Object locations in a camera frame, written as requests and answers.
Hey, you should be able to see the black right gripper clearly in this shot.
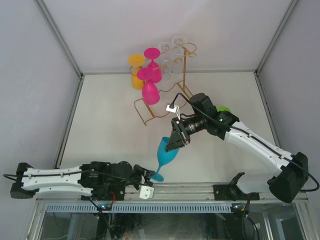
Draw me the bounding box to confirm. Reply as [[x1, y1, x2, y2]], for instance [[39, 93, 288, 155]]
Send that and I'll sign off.
[[164, 115, 206, 154]]

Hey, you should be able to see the blue wine glass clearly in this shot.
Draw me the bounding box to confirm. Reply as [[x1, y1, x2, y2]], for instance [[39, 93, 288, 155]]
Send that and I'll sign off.
[[151, 136, 179, 182]]

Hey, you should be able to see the green wine glass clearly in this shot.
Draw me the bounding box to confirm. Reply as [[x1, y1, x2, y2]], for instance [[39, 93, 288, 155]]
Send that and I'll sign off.
[[216, 105, 232, 113]]

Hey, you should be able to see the pink wine glass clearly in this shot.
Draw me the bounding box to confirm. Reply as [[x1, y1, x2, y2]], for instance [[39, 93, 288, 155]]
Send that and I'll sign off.
[[136, 67, 160, 105], [144, 47, 162, 84]]

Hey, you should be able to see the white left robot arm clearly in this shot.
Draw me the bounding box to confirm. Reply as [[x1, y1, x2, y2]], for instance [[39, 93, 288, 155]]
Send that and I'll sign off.
[[3, 161, 155, 201]]

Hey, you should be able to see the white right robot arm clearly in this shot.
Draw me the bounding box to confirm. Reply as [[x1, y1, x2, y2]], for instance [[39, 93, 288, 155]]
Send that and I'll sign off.
[[165, 93, 310, 203]]

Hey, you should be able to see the clear wine glass left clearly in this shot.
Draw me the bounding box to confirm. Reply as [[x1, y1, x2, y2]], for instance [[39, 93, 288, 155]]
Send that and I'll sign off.
[[158, 41, 173, 81]]

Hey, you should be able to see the clear wine glass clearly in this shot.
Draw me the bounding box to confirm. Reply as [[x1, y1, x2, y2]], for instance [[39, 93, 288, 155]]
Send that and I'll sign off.
[[158, 41, 173, 81], [171, 36, 187, 74]]

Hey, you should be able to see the clear wine glass right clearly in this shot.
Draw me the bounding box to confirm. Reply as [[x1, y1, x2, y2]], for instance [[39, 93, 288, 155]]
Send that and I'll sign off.
[[171, 36, 187, 74]]

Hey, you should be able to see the orange wine glass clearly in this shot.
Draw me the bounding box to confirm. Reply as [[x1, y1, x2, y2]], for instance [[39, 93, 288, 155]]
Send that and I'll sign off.
[[128, 53, 146, 90]]

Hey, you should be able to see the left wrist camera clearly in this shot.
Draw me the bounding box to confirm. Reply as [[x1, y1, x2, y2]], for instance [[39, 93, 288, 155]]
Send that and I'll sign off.
[[139, 185, 155, 200]]

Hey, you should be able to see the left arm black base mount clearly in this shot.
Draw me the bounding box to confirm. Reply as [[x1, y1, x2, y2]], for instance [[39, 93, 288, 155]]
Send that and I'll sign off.
[[100, 186, 126, 201]]

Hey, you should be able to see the gold wire glass rack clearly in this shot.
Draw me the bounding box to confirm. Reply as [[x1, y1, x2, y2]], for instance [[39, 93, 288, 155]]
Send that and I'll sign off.
[[129, 41, 197, 126]]

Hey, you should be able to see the right camera black cable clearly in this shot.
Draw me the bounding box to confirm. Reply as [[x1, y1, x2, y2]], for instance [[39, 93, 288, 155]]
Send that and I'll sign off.
[[171, 92, 223, 126]]

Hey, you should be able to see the camera black cable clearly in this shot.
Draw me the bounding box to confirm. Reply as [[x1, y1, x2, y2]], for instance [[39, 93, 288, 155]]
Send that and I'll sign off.
[[2, 169, 136, 183], [171, 92, 223, 126]]

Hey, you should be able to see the aluminium frame rail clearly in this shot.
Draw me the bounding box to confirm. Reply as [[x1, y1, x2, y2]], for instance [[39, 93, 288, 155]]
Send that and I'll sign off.
[[34, 181, 310, 204]]

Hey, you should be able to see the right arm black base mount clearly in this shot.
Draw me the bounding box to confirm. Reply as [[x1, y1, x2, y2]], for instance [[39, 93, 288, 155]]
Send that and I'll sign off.
[[213, 184, 241, 201]]

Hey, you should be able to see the grey slotted cable duct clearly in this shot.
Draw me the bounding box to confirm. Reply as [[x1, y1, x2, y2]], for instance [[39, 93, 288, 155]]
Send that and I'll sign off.
[[45, 202, 233, 214]]

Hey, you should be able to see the left camera black cable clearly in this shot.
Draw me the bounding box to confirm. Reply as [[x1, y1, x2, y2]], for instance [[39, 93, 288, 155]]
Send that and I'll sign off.
[[2, 169, 136, 183]]

